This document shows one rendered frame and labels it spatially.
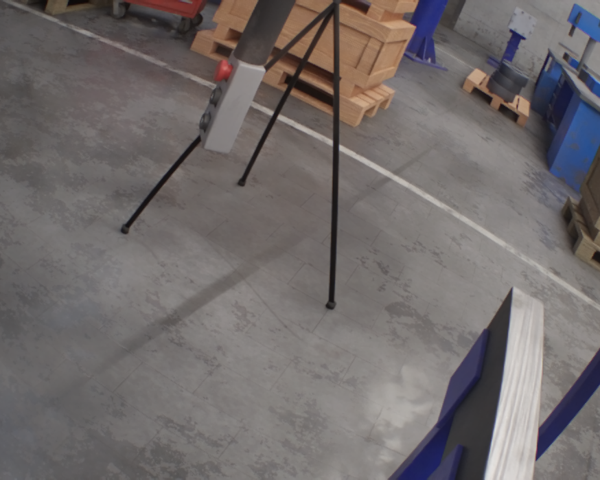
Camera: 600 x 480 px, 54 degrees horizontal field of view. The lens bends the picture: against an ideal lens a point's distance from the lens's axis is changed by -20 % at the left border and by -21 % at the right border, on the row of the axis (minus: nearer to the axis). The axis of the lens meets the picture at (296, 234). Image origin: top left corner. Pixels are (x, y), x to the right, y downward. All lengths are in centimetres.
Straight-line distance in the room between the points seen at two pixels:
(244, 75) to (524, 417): 54
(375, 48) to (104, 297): 252
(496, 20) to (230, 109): 1247
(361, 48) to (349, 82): 24
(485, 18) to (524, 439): 1267
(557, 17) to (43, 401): 1248
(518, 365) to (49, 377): 123
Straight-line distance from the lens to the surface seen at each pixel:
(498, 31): 1327
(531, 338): 95
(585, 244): 440
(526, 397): 82
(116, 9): 489
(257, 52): 86
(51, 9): 473
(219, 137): 89
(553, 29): 1328
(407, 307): 267
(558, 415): 158
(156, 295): 215
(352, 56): 413
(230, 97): 87
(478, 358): 97
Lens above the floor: 127
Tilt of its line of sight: 27 degrees down
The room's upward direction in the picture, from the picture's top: 25 degrees clockwise
